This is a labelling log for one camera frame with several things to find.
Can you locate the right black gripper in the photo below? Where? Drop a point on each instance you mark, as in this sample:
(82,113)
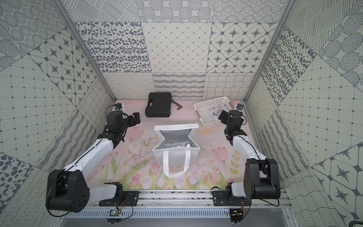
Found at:
(224,120)

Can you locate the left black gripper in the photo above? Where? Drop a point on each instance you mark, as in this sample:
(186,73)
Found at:
(132,120)

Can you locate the clear ice pack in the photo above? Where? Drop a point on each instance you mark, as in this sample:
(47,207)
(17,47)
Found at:
(217,110)

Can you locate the white insulated delivery bag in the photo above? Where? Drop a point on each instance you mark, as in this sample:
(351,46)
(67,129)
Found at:
(176,147)

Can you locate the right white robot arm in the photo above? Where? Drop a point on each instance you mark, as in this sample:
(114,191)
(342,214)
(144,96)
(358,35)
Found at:
(261,176)

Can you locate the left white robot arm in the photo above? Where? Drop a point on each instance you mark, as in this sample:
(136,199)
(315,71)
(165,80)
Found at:
(67,189)

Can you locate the white perforated plastic basket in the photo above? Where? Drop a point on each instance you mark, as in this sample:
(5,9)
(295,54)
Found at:
(201,110)

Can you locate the black plastic case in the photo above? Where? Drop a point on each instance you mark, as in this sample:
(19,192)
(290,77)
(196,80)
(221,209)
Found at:
(159,105)

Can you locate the green circuit board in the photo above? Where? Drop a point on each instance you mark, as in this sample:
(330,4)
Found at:
(114,213)

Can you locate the black controller box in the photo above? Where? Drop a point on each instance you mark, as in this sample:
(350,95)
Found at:
(236,216)

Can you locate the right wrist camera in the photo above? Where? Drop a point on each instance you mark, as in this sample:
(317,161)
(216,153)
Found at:
(239,107)

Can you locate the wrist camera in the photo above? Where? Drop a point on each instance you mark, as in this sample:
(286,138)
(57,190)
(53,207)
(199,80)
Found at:
(239,107)
(118,107)

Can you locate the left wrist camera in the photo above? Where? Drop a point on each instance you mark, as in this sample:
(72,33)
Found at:
(118,107)

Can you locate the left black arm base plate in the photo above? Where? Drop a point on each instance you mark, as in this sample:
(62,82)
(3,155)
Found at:
(125,198)

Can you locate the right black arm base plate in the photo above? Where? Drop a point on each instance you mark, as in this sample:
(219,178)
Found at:
(220,198)

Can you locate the aluminium rail frame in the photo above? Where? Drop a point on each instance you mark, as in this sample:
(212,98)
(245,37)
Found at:
(178,204)

